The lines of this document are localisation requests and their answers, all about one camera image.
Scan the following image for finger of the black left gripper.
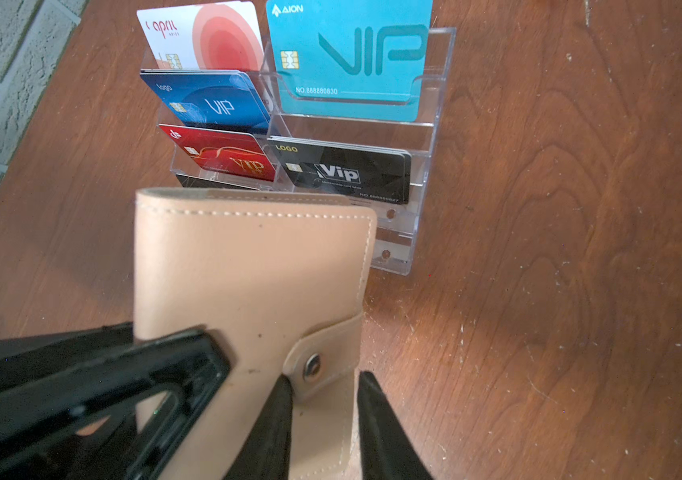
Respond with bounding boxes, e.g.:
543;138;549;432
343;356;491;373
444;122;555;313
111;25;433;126
0;322;133;393
0;329;230;479

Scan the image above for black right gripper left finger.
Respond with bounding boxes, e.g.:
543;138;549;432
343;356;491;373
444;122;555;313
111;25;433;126
224;375;293;480

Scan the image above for red gold VIP card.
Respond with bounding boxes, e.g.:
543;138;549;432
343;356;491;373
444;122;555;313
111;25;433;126
158;123;277;181

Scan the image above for black VIP card in stand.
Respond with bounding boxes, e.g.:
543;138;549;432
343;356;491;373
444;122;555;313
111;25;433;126
267;136;412;205

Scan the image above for teal VIP card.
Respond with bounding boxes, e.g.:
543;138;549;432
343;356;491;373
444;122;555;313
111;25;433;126
266;0;432;122

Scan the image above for blue VIP card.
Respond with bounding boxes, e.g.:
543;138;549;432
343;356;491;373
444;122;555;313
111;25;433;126
140;69;270;135

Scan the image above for dark black card lower left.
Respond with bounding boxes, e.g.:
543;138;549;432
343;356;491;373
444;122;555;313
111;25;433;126
174;173;256;191

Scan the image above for white red april card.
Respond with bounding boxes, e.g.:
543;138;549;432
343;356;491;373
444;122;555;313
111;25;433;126
137;1;264;71

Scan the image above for beige leather card holder wallet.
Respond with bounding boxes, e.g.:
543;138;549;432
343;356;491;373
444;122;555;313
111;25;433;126
134;187;378;479

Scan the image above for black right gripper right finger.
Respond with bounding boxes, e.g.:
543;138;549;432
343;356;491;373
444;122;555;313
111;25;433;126
357;371;433;480

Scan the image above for clear acrylic card display stand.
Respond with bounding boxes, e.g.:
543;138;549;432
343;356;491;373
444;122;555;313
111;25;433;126
140;28;456;275

